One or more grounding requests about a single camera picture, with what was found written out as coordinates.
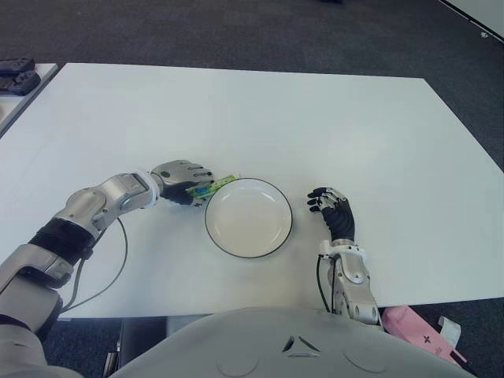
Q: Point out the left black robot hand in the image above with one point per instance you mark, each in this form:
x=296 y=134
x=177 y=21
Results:
x=177 y=175

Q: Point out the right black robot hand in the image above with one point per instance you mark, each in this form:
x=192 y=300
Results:
x=340 y=220

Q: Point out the green toothpaste tube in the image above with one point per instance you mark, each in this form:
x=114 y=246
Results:
x=218 y=183

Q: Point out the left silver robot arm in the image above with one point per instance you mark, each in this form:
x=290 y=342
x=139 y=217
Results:
x=90 y=204

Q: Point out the white plate with black rim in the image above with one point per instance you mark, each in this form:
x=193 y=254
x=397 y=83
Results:
x=248 y=220

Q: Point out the pink cardboard box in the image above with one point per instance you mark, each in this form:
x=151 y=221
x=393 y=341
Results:
x=413 y=328

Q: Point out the grey robot torso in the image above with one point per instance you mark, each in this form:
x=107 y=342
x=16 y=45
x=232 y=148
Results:
x=299 y=346

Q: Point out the white side table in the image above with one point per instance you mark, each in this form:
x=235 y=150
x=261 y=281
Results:
x=23 y=98

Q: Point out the black game controller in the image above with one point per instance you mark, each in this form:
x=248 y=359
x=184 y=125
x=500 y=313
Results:
x=15 y=64
x=21 y=83

